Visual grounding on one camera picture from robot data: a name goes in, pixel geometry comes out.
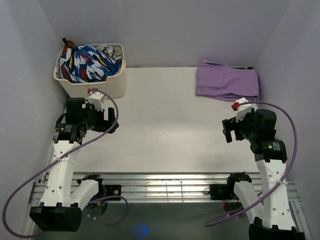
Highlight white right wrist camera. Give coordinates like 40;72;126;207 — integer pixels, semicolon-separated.
231;97;252;123

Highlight blue white red patterned trousers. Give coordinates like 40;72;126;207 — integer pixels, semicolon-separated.
59;44;121;84

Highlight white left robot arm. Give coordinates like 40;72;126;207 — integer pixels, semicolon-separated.
29;92;119;232

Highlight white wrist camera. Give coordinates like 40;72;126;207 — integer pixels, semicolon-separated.
231;97;252;123
87;91;106;112

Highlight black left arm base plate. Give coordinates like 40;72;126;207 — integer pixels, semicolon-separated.
104;184;122;201

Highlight folded purple trousers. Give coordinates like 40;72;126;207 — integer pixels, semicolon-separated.
195;59;260;102

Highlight black white newsprint trousers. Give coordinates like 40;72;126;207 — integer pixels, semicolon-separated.
96;44;123;66

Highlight orange camouflage trousers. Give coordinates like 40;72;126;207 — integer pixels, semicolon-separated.
62;37;76;55

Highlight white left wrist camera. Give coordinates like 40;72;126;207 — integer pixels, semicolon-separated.
87;91;106;112

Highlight cream perforated laundry basket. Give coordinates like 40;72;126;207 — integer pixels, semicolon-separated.
53;43;127;98

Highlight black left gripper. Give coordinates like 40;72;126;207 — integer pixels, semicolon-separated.
81;103;119;134

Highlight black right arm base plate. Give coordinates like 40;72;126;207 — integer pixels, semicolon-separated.
203;184;233;200

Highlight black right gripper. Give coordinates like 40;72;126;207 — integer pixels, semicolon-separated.
221;108;258;143

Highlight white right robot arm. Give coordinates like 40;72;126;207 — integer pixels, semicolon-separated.
222;109;305;240

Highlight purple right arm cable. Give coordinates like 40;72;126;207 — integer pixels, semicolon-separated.
204;101;299;228

